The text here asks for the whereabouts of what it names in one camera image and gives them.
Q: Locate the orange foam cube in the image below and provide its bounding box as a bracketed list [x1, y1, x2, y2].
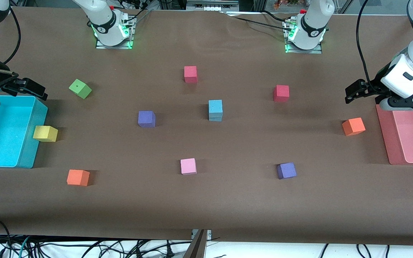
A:
[67, 169, 90, 187]
[342, 118, 366, 136]

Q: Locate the yellow foam cube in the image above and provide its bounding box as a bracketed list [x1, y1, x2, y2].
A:
[33, 125, 58, 142]

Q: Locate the green foam cube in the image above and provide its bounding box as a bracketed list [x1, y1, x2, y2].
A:
[69, 79, 92, 100]

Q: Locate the cyan plastic bin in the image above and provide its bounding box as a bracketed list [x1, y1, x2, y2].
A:
[0, 95, 48, 169]

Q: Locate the pink plastic bin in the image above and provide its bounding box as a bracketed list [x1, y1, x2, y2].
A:
[376, 92, 413, 165]

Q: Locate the pinkish red foam cube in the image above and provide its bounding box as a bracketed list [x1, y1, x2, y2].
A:
[184, 66, 198, 83]
[273, 85, 290, 102]

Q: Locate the purple foam cube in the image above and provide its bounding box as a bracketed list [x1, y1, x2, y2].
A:
[138, 111, 156, 128]
[277, 162, 297, 180]

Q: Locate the white power strip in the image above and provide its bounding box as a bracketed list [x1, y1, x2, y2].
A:
[187, 0, 239, 10]

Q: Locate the brown table cover sheet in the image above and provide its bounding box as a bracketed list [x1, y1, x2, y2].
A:
[0, 6, 413, 247]

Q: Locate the light pink foam cube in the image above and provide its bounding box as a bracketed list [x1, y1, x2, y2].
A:
[180, 158, 197, 175]

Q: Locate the dark metal support bar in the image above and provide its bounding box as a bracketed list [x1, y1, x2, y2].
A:
[183, 229, 208, 258]

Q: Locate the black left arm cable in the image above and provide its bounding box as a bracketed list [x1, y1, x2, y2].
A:
[356, 0, 375, 89]

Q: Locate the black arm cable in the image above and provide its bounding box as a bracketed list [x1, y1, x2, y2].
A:
[356, 0, 375, 89]
[5, 6, 22, 67]

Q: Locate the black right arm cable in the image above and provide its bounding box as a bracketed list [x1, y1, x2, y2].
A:
[5, 6, 22, 67]

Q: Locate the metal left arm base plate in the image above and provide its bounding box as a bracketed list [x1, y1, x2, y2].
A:
[285, 20, 323, 54]

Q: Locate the thin black power cable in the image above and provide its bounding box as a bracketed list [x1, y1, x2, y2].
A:
[226, 14, 290, 29]

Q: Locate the teal floor cable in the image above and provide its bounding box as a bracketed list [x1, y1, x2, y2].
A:
[18, 235, 31, 258]

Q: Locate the silver metal bracket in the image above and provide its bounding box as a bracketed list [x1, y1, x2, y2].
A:
[191, 229, 212, 240]

